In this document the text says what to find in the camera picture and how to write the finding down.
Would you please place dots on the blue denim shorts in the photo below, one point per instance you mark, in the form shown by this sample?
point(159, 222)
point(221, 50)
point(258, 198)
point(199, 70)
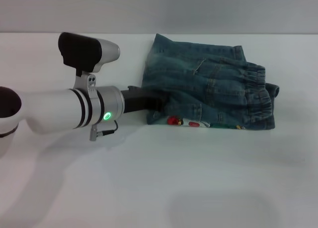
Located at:
point(211, 89)

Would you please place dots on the silver left camera mount bracket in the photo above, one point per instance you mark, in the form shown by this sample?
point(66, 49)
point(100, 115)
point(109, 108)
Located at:
point(87, 82)

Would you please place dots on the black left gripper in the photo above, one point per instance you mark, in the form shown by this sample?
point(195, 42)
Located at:
point(139, 100)

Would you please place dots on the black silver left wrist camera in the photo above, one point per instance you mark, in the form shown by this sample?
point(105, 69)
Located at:
point(82, 51)

